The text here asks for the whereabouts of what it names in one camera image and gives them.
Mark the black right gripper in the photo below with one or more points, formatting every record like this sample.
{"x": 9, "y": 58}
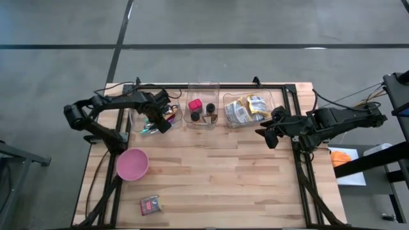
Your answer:
{"x": 287, "y": 126}

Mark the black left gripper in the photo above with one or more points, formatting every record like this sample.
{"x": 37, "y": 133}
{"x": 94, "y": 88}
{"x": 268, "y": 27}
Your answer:
{"x": 150, "y": 105}

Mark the blue snack bag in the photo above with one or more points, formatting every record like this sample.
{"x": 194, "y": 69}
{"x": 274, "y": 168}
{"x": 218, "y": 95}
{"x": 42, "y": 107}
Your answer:
{"x": 260, "y": 118}

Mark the light blue spoon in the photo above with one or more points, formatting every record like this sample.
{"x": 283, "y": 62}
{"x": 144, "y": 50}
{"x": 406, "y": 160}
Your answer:
{"x": 150, "y": 131}

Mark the clear plastic bin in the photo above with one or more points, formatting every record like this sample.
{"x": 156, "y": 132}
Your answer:
{"x": 271, "y": 96}
{"x": 135, "y": 127}
{"x": 204, "y": 92}

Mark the white yellow snack bag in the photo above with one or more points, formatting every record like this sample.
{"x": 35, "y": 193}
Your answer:
{"x": 236, "y": 111}

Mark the gold red spice tin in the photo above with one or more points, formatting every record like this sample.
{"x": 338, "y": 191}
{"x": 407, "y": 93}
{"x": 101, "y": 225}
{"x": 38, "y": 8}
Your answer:
{"x": 195, "y": 105}

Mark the brown spice jar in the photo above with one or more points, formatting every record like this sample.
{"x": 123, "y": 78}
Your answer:
{"x": 209, "y": 119}

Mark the green spice jar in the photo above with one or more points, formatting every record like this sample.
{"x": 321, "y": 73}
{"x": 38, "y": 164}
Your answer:
{"x": 210, "y": 107}

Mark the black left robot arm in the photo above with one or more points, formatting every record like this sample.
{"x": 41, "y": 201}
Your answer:
{"x": 112, "y": 101}

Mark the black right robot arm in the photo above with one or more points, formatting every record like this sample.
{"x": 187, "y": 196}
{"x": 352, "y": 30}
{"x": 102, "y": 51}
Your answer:
{"x": 338, "y": 119}

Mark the pink bowl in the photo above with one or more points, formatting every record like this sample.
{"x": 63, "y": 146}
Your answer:
{"x": 132, "y": 164}

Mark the orange object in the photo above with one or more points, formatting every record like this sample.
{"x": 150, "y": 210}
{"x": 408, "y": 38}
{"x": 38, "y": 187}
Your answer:
{"x": 340, "y": 158}

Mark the white paper sheet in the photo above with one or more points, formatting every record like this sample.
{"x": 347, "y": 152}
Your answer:
{"x": 351, "y": 179}

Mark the white container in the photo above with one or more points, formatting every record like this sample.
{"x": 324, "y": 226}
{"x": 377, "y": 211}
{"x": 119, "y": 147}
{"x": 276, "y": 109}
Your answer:
{"x": 377, "y": 148}

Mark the black equipment stand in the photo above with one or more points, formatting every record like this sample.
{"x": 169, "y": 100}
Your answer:
{"x": 396, "y": 96}

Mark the grey metal stand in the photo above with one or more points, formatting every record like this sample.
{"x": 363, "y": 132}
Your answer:
{"x": 32, "y": 156}

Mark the small black floor object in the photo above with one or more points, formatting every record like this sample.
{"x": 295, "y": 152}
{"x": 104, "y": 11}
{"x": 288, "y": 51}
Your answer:
{"x": 388, "y": 218}

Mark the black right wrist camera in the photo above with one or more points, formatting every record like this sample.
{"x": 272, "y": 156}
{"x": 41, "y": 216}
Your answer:
{"x": 271, "y": 140}

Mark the black table frame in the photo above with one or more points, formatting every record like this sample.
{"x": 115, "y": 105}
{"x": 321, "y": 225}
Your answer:
{"x": 290, "y": 89}

